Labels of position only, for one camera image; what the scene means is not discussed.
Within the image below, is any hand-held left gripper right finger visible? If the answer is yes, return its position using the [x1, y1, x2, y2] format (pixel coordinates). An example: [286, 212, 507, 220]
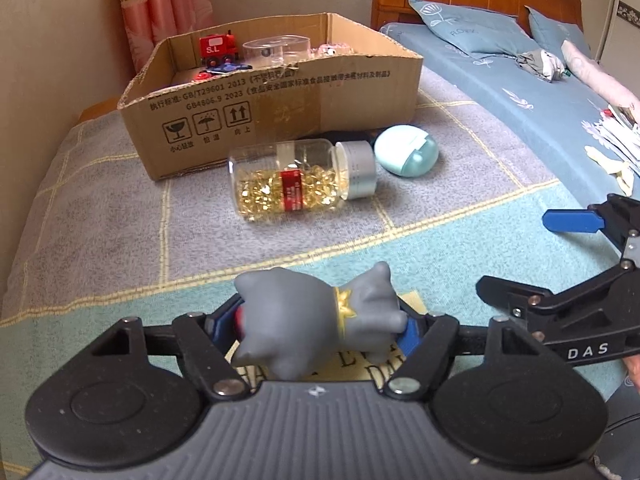
[382, 311, 549, 403]

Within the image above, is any pink curtain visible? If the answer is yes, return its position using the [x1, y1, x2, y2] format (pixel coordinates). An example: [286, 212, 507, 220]
[115, 0, 212, 76]

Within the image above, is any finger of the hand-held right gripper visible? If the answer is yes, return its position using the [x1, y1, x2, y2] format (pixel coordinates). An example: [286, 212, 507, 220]
[476, 260, 640, 326]
[542, 194, 640, 261]

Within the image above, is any clear plastic cup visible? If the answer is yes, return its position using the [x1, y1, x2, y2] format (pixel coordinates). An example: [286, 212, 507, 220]
[243, 35, 312, 68]

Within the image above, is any grey crumpled cloth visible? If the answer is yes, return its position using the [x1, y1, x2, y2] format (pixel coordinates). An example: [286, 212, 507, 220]
[516, 49, 566, 83]

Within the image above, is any clear capsule bottle red label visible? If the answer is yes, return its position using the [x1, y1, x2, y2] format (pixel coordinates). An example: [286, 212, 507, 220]
[228, 139, 377, 223]

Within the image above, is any mint green round case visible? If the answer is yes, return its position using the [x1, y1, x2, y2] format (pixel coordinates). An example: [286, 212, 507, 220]
[374, 125, 440, 178]

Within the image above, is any red wooden toy train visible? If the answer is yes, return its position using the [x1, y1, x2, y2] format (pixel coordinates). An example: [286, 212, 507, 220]
[199, 31, 240, 68]

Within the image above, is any pile of white papers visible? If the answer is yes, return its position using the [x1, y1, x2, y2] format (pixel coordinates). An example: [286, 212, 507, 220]
[582, 102, 640, 196]

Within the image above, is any pink cloth roll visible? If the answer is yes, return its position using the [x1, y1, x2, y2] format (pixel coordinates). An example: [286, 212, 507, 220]
[560, 40, 640, 111]

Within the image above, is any blue floral pillow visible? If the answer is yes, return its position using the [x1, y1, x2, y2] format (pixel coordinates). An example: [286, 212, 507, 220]
[407, 0, 538, 57]
[524, 5, 593, 58]

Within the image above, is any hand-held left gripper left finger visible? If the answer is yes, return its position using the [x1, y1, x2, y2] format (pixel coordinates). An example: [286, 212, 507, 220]
[87, 299, 251, 402]

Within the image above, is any brown cardboard box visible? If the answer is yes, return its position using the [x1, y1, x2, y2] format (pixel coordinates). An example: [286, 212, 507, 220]
[117, 12, 425, 181]

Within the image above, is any grey elephant toy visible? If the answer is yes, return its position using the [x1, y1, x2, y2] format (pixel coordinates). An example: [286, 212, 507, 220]
[231, 261, 408, 380]

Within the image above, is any white wardrobe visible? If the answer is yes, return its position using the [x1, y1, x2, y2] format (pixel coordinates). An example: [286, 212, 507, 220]
[592, 0, 640, 63]

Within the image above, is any bed with blue sheet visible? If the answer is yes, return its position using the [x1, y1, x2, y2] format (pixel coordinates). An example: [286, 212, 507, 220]
[378, 21, 640, 211]

